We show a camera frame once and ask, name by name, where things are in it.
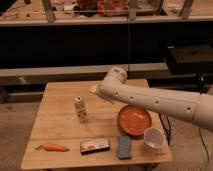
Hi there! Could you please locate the small white bottle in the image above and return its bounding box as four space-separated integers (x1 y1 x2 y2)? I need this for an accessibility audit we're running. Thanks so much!
74 96 88 123

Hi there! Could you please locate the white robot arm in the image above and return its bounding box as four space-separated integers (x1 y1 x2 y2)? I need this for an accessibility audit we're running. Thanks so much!
89 67 213 132

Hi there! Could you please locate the wooden table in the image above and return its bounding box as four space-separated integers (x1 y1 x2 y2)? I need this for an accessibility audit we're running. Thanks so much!
21 81 172 170

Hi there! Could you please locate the orange plate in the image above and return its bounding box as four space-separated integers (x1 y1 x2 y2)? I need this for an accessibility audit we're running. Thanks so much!
118 105 152 136

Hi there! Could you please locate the blue sponge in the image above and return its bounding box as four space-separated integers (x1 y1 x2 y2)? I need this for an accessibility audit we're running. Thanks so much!
117 135 131 159

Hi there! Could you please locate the orange carrot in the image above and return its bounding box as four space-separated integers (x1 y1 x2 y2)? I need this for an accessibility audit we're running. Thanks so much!
35 143 70 152

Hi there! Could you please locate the black cable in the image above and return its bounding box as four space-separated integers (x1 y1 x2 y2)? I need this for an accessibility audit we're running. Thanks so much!
198 126 213 171

